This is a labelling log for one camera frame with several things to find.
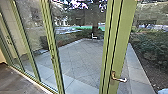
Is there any dark tree trunk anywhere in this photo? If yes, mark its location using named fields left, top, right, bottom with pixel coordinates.
left=90, top=13, right=101, bottom=36

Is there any green hedge bush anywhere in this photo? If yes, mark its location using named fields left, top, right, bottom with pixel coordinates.
left=129, top=29, right=168, bottom=68

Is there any white garden statue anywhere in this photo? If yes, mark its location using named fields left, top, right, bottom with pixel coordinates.
left=157, top=87, right=168, bottom=94

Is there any brass door handle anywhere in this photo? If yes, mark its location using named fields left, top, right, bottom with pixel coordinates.
left=110, top=70, right=128, bottom=84

